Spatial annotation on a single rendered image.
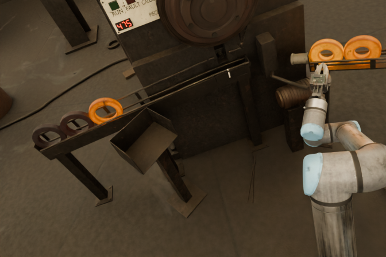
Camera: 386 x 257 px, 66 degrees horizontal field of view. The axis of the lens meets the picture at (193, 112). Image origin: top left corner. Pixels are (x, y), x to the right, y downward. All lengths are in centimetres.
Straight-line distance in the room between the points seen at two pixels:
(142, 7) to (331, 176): 111
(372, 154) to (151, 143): 103
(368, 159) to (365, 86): 162
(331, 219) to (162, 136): 92
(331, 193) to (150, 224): 137
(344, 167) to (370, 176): 6
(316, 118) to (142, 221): 129
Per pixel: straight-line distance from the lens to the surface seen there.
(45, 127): 186
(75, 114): 177
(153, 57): 166
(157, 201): 212
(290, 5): 175
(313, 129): 135
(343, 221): 100
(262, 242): 183
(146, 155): 156
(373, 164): 93
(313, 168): 91
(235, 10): 140
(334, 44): 161
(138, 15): 156
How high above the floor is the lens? 171
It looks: 43 degrees down
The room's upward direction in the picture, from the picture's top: 23 degrees counter-clockwise
